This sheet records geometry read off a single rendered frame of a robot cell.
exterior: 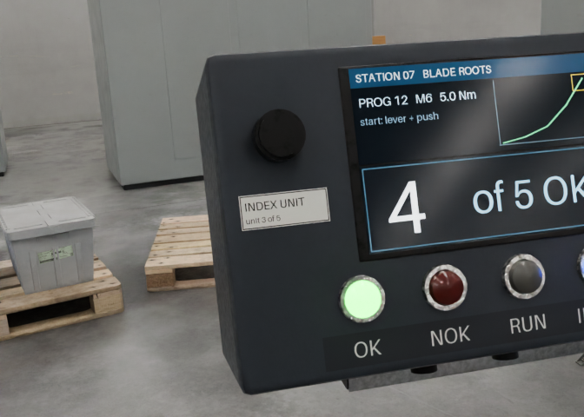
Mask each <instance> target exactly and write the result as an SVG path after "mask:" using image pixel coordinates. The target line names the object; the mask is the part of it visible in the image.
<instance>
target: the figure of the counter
mask: <svg viewBox="0 0 584 417"><path fill-rule="evenodd" d="M359 168H360V176H361V184H362V198H363V206H364V214H365V222H366V230H367V237H368V251H369V254H370V255H376V254H382V253H389V252H396V251H403V250H410V249H418V248H431V247H438V246H445V245H451V238H450V230H449V222H448V208H447V200H446V193H445V185H444V178H443V170H442V162H441V159H436V160H427V161H419V162H402V163H393V164H384V165H375V166H366V167H359Z"/></svg>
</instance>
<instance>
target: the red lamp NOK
mask: <svg viewBox="0 0 584 417"><path fill-rule="evenodd" d="M422 293H423V296H424V298H425V300H426V302H427V303H428V304H429V305H430V306H431V307H432V308H435V309H437V310H441V311H443V310H451V309H454V308H457V307H458V306H459V305H460V304H461V303H462V302H463V300H464V299H465V296H466V293H467V282H466V279H465V277H464V275H463V273H462V272H461V271H460V270H459V269H458V268H456V267H454V266H452V265H448V264H439V265H436V266H434V267H432V268H431V269H430V270H429V271H428V272H427V273H426V274H425V276H424V279H423V282H422Z"/></svg>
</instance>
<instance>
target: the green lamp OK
mask: <svg viewBox="0 0 584 417"><path fill-rule="evenodd" d="M338 302H339V306H340V309H341V311H342V313H343V314H344V315H345V316H346V317H347V318H348V319H350V320H351V321H354V322H359V323H360V322H368V321H372V320H373V319H375V318H376V317H377V316H378V315H379V314H380V313H381V312H382V310H383V308H384V304H385V294H384V291H383V288H382V286H381V285H380V283H379V282H378V281H377V280H375V279H374V278H372V277H370V276H368V275H355V276H353V277H351V278H349V279H348V280H346V281H345V282H344V284H343V285H342V287H341V289H340V292H339V296H338Z"/></svg>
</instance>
